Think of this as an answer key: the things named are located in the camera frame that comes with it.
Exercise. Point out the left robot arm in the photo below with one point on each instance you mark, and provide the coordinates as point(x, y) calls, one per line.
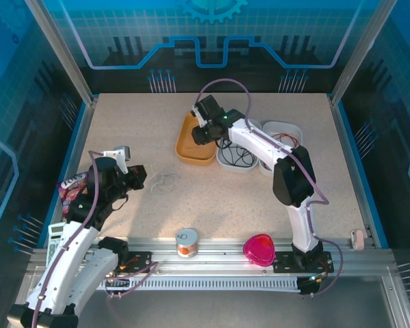
point(75, 259)

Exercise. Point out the orange plastic bin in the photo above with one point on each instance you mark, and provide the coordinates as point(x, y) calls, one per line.
point(191, 155)

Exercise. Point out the purple candy bag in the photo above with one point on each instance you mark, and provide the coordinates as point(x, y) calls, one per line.
point(71, 188)

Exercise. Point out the white plastic bin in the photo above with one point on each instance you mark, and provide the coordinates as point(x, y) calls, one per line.
point(239, 165)
point(283, 128)

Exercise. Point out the tin can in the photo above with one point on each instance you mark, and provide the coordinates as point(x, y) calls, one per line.
point(187, 242)

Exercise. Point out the light blue calculator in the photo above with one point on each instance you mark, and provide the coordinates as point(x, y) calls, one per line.
point(56, 235)

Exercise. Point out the pink plastic container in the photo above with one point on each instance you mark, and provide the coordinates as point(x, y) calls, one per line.
point(259, 249)

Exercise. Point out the beige clip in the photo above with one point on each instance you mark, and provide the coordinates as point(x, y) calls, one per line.
point(357, 239)

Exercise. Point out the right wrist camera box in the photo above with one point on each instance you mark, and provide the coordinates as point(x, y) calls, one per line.
point(210, 106)

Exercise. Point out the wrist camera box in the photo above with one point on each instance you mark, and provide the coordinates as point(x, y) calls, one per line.
point(123, 153)
point(210, 106)

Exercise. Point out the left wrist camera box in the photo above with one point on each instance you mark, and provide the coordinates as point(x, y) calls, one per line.
point(123, 153)

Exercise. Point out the aluminium table side rail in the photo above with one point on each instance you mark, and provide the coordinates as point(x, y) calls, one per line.
point(76, 143)
point(348, 153)

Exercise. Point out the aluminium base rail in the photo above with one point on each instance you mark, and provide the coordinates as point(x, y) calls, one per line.
point(225, 259)

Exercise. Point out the aluminium frame post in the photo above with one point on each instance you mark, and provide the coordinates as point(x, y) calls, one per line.
point(359, 51)
point(68, 58)

